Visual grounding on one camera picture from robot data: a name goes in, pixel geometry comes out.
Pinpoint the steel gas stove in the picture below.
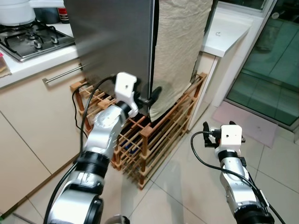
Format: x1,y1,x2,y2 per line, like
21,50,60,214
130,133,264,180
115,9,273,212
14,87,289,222
0,21,75,63

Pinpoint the white cooking pot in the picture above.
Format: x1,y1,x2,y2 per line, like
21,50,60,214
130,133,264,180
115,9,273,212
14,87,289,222
0,0,36,26

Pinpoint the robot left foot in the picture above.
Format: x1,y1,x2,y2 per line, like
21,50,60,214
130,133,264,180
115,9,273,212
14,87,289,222
104,215,130,224

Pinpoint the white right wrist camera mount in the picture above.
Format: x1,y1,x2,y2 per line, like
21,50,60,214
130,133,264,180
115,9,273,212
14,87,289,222
220,124,243,152

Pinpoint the wooden wine rack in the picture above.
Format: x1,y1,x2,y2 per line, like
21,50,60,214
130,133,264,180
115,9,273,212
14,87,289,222
70,72,208,189

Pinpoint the white ledge cabinet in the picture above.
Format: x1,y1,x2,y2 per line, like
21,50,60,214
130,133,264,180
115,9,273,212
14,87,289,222
189,2,262,129

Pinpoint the long steel drawer handle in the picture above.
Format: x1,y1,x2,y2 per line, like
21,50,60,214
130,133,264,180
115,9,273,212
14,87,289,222
43,64,85,84

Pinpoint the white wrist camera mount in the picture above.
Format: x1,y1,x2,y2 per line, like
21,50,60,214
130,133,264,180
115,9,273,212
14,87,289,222
220,124,243,152
114,72,139,117

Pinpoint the dark grey pot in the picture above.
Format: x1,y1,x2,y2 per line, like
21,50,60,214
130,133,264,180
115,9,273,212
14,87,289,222
35,6,64,25

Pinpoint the cream kitchen cabinet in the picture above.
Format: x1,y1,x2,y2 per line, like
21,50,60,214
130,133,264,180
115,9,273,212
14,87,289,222
0,23,101,217

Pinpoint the beige crumpled cloth cover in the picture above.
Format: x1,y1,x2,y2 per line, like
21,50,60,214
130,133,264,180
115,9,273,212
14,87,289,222
149,0,214,123

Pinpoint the glass sliding door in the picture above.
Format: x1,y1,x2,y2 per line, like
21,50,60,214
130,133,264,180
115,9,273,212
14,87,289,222
226,0,299,129

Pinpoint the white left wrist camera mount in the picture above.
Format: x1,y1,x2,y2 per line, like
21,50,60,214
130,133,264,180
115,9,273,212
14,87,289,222
114,72,139,117

